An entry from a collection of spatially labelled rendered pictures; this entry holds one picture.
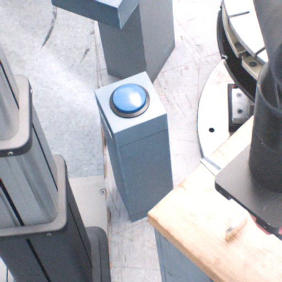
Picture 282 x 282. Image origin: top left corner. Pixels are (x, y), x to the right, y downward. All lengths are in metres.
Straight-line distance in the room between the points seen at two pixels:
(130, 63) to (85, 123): 0.97
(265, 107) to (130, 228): 0.61
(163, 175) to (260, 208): 0.44
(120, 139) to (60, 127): 1.25
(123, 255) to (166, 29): 0.37
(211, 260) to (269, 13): 0.35
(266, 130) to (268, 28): 0.09
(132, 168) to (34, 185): 0.22
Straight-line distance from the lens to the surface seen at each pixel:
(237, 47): 0.89
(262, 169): 0.55
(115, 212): 1.09
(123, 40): 1.13
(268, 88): 0.50
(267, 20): 0.45
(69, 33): 2.33
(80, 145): 2.08
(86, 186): 1.71
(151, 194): 1.03
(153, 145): 0.92
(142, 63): 1.15
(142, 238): 1.07
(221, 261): 0.74
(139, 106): 0.87
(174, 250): 0.81
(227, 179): 0.57
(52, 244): 1.29
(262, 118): 0.50
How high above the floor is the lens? 1.76
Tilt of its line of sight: 58 degrees down
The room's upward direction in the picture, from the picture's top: 9 degrees counter-clockwise
